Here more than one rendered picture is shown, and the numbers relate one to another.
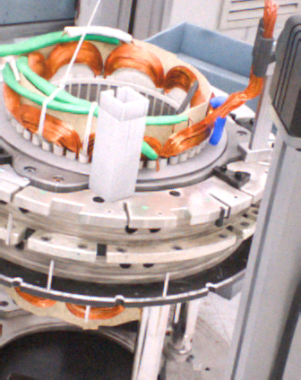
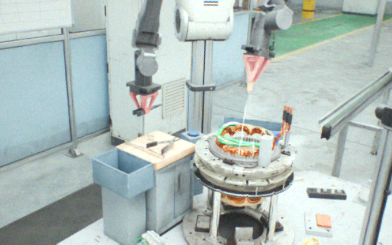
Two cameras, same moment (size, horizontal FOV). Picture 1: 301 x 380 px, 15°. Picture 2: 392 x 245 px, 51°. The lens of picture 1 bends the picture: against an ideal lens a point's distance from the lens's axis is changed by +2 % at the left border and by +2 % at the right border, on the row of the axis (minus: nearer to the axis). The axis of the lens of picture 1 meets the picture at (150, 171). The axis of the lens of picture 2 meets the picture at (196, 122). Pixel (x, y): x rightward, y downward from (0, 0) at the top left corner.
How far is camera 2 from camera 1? 0.58 m
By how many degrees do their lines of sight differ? 16
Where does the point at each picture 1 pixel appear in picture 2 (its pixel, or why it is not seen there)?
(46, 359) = (224, 222)
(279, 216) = (390, 147)
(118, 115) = (268, 142)
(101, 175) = (263, 160)
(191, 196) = (282, 160)
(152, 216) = (280, 167)
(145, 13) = (206, 117)
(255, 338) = (384, 175)
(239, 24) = (168, 116)
